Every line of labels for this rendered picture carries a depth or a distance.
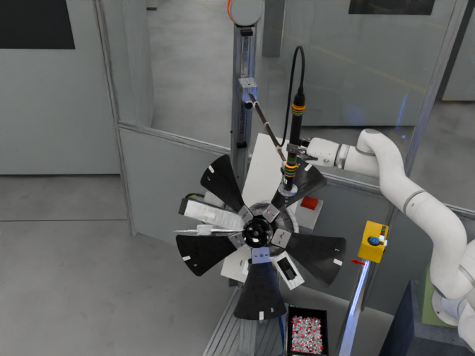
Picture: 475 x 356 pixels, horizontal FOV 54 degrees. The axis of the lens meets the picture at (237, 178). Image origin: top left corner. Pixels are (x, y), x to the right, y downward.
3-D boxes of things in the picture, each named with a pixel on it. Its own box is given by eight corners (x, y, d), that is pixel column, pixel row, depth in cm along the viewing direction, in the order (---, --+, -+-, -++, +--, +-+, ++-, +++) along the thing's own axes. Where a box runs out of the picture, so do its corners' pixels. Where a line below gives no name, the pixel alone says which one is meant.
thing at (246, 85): (237, 92, 223) (237, 75, 218) (251, 90, 224) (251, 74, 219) (242, 102, 215) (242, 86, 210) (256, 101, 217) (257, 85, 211)
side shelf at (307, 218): (261, 187, 272) (261, 184, 270) (322, 204, 262) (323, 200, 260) (247, 214, 254) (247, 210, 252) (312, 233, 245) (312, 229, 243)
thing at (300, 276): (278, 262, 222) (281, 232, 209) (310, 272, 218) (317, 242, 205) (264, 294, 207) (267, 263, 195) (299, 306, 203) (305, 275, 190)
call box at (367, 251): (362, 235, 225) (367, 219, 219) (383, 241, 223) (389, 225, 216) (356, 258, 214) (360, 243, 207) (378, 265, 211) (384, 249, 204)
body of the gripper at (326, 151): (335, 173, 157) (302, 165, 160) (341, 157, 165) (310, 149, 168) (339, 155, 153) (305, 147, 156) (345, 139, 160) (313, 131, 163)
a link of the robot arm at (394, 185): (417, 171, 128) (354, 126, 152) (401, 220, 136) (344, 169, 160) (442, 169, 132) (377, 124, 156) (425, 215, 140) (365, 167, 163)
